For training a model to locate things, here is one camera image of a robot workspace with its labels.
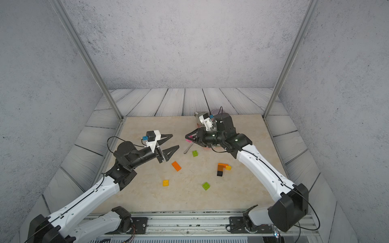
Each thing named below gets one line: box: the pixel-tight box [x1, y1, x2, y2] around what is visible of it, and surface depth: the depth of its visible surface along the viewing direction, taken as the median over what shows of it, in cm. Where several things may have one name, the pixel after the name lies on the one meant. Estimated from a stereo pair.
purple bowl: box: [211, 108, 225, 115], surface depth 121 cm
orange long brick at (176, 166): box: [171, 160, 182, 172], surface depth 95 cm
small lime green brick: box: [202, 181, 211, 191], surface depth 87 cm
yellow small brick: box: [162, 179, 170, 187], surface depth 89 cm
